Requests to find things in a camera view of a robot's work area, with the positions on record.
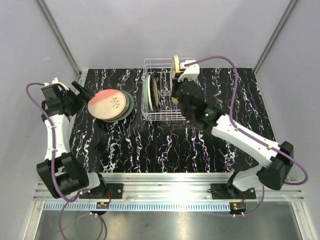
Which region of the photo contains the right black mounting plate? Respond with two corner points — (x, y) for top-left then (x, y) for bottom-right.
(207, 183), (257, 200)

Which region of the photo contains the aluminium frame post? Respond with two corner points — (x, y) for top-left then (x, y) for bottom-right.
(253, 0), (300, 75)
(35, 0), (83, 82)

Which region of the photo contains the cream yellow leaf plate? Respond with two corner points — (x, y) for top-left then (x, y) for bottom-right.
(170, 55), (181, 105)

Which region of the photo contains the large teal bottom plate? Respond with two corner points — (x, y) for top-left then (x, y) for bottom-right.
(104, 90), (135, 123)

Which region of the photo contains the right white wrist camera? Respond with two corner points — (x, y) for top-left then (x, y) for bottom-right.
(178, 60), (200, 82)

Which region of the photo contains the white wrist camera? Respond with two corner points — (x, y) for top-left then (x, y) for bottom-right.
(178, 60), (200, 82)
(44, 77), (69, 91)

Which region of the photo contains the brown rimmed plate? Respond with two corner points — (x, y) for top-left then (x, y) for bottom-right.
(103, 90), (131, 122)

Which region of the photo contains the white wire dish rack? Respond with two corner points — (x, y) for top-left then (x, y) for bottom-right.
(141, 57), (195, 122)

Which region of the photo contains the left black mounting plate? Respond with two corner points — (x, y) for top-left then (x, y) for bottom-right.
(79, 183), (124, 200)

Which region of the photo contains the mint green floral plate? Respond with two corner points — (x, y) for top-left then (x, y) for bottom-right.
(142, 75), (150, 112)

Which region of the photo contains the cream pink leaf plate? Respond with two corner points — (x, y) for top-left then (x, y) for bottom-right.
(88, 89), (129, 120)

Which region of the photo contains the left aluminium frame post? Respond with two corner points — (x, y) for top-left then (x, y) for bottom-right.
(35, 0), (83, 82)

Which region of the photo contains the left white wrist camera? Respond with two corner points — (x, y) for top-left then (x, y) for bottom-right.
(44, 77), (69, 91)

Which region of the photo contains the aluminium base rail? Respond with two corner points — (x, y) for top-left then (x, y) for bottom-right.
(32, 172), (305, 202)

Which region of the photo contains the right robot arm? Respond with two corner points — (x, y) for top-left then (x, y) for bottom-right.
(170, 78), (294, 199)

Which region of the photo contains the right aluminium frame post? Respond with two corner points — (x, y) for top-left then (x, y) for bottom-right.
(253, 0), (300, 75)

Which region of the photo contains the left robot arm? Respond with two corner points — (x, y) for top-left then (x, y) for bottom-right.
(36, 78), (108, 199)

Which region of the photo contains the black mounting plate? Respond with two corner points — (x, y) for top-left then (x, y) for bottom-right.
(207, 183), (257, 200)
(79, 183), (124, 200)

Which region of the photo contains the white slotted cable duct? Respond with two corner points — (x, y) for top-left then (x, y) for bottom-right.
(44, 201), (231, 212)

